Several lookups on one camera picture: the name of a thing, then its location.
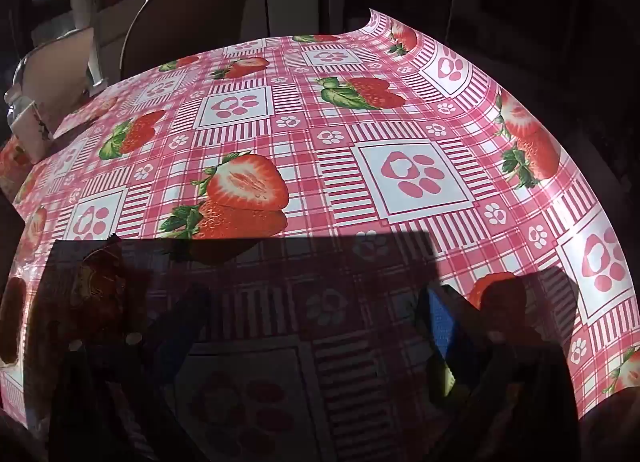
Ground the strawberry print pink tablecloth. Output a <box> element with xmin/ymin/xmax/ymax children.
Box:
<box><xmin>0</xmin><ymin>7</ymin><xmax>640</xmax><ymax>462</ymax></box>

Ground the red foil snack packet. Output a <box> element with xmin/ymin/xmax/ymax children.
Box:
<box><xmin>65</xmin><ymin>237</ymin><xmax>146</xmax><ymax>343</ymax></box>

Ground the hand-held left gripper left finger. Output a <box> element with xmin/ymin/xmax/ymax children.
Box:
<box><xmin>50</xmin><ymin>285</ymin><xmax>213</xmax><ymax>462</ymax></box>

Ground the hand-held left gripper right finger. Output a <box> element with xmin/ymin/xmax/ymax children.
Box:
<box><xmin>419</xmin><ymin>285</ymin><xmax>582</xmax><ymax>462</ymax></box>

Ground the brown chair back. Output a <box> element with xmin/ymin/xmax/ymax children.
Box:
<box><xmin>120</xmin><ymin>0</ymin><xmax>256</xmax><ymax>80</ymax></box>

